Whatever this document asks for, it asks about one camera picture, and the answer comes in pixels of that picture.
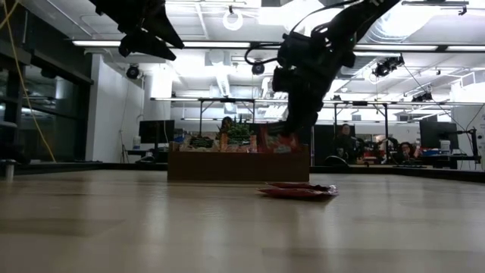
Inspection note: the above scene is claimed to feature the grey metal post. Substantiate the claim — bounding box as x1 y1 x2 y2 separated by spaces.
0 158 19 181

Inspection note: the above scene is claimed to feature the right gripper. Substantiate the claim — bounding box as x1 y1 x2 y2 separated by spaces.
271 31 358 137

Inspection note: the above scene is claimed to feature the white ring lamp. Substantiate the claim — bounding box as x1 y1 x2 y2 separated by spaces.
221 8 245 32

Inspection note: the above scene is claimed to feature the wooden three-compartment box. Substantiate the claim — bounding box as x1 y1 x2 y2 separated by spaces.
167 142 311 183

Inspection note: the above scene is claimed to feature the yellow hanging cable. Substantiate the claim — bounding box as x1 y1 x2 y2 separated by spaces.
0 0 57 163

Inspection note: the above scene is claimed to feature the black office desk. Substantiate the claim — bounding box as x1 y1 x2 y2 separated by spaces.
421 153 483 171

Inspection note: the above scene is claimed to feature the black computer monitor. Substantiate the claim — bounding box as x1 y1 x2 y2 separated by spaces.
418 120 460 150
138 119 176 145

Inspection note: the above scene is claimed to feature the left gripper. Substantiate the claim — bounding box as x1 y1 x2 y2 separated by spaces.
87 0 186 62

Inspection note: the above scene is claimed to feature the person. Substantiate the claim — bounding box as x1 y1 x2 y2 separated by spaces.
393 140 422 165
332 123 367 166
217 115 235 140

